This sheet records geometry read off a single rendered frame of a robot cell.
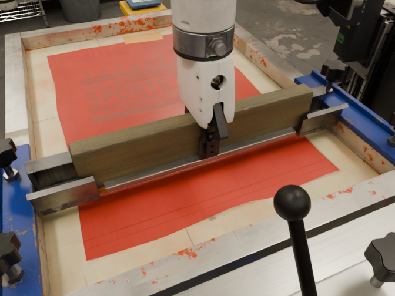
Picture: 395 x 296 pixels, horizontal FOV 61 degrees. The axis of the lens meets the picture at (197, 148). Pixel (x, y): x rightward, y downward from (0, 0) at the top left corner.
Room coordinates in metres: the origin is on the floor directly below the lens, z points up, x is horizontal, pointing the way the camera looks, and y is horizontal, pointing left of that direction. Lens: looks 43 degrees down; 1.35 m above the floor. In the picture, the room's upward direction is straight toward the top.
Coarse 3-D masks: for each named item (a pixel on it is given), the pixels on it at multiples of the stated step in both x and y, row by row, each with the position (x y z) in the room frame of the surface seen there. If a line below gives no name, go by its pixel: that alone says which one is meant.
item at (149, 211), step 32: (64, 64) 0.74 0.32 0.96; (96, 64) 0.74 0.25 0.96; (64, 96) 0.60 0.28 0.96; (64, 128) 0.49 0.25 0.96; (96, 128) 0.49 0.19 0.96; (128, 192) 0.33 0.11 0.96; (160, 192) 0.33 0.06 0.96; (192, 192) 0.33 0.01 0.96; (96, 224) 0.27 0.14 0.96; (128, 224) 0.27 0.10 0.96; (160, 224) 0.27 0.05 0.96; (192, 224) 0.27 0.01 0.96; (96, 256) 0.23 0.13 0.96
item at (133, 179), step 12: (276, 132) 0.43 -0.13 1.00; (288, 132) 0.43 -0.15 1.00; (240, 144) 0.40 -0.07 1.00; (252, 144) 0.40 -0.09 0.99; (264, 144) 0.41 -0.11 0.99; (192, 156) 0.37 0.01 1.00; (216, 156) 0.37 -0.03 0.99; (156, 168) 0.35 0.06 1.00; (168, 168) 0.35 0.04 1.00; (180, 168) 0.35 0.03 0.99; (120, 180) 0.32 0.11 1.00; (132, 180) 0.32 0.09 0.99; (144, 180) 0.33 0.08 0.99; (108, 192) 0.31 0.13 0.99
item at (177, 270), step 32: (32, 32) 0.84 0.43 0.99; (64, 32) 0.85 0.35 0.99; (96, 32) 0.88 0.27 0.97; (128, 32) 0.91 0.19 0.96; (256, 64) 0.73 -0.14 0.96; (288, 64) 0.67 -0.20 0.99; (32, 128) 0.48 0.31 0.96; (384, 160) 0.37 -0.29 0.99; (352, 192) 0.30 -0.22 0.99; (384, 192) 0.30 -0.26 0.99; (256, 224) 0.25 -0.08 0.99; (320, 224) 0.25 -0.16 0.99; (192, 256) 0.21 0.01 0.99; (224, 256) 0.21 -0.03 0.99; (256, 256) 0.21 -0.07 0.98; (96, 288) 0.17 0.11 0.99; (128, 288) 0.17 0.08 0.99; (160, 288) 0.17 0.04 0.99
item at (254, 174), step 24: (144, 48) 0.82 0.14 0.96; (168, 48) 0.82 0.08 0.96; (240, 72) 0.70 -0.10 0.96; (240, 96) 0.60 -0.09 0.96; (288, 144) 0.44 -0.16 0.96; (312, 144) 0.44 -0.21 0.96; (216, 168) 0.39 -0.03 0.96; (240, 168) 0.39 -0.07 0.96; (264, 168) 0.39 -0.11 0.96; (288, 168) 0.39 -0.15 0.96; (312, 168) 0.39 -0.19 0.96; (336, 168) 0.39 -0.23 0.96; (240, 192) 0.33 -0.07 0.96; (264, 192) 0.33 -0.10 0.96
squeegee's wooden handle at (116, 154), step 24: (264, 96) 0.44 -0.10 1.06; (288, 96) 0.44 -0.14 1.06; (312, 96) 0.46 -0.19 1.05; (168, 120) 0.38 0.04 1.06; (192, 120) 0.38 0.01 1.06; (240, 120) 0.40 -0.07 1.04; (264, 120) 0.42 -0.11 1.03; (288, 120) 0.44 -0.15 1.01; (72, 144) 0.33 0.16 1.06; (96, 144) 0.33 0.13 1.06; (120, 144) 0.33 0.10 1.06; (144, 144) 0.34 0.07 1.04; (168, 144) 0.36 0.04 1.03; (192, 144) 0.37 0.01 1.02; (96, 168) 0.32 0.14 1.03; (120, 168) 0.33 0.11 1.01; (144, 168) 0.34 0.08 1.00
